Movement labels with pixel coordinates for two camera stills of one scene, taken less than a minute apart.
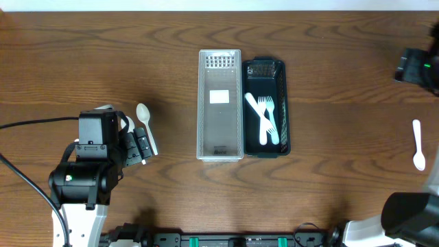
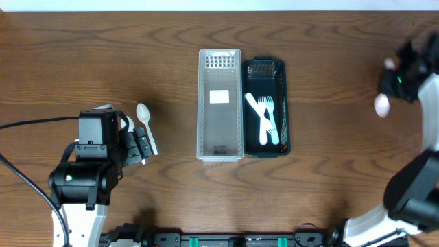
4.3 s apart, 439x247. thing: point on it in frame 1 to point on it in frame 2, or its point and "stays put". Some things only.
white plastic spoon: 418,158 to 382,104
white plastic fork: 269,125 stays put
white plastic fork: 263,128 stays put
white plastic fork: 270,106 stays put
